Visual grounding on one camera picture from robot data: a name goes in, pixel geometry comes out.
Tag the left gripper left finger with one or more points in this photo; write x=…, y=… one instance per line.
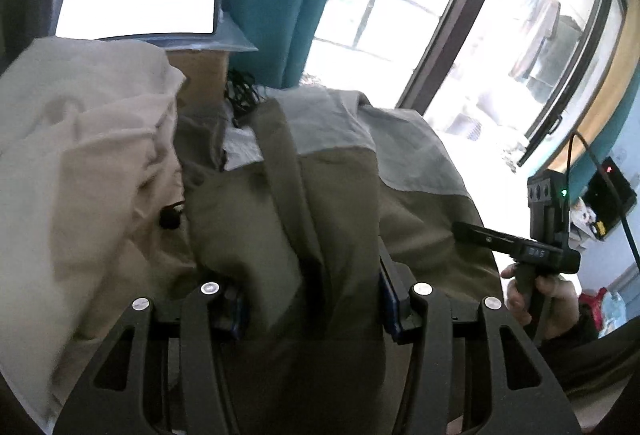
x=155, y=357

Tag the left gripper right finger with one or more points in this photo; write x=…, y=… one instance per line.
x=509, y=388

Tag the olive green jacket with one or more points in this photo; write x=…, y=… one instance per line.
x=293, y=206

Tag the hanging laundry clothes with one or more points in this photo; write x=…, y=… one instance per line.
x=548, y=45

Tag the person right hand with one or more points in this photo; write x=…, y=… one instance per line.
x=560, y=306

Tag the black monitor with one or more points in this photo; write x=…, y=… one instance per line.
x=599, y=198

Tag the yellow teal right curtain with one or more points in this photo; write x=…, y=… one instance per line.
x=601, y=89

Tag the beige garment pile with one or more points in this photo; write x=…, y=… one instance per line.
x=87, y=165

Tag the balcony railing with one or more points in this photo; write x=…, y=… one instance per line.
x=364, y=24

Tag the brown cardboard box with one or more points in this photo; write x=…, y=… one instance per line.
x=206, y=73

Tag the black window frame post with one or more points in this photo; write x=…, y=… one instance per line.
x=451, y=33

